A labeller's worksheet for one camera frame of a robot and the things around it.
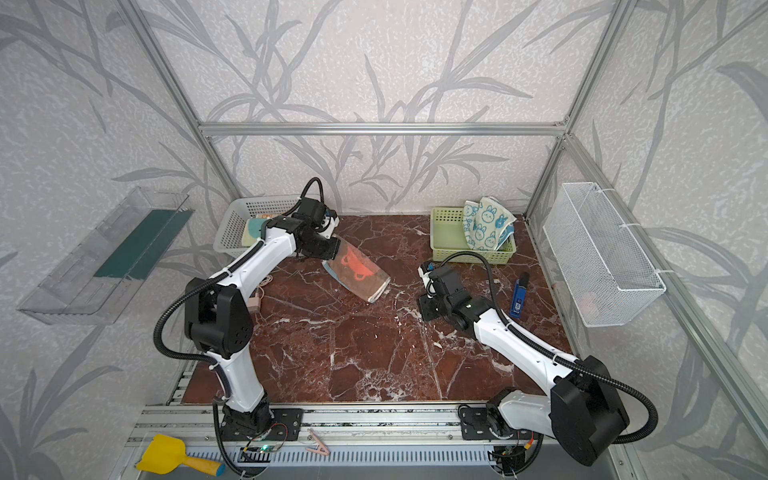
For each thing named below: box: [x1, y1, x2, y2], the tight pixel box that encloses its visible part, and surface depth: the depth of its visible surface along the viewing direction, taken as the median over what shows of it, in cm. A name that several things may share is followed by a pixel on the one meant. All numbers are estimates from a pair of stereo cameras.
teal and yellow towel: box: [242, 218, 268, 247], surface depth 111 cm
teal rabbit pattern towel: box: [463, 197, 517, 251], surface depth 112 cm
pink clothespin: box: [305, 428, 331, 456], surface depth 72 cm
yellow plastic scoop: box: [136, 434, 226, 477], surface depth 71 cm
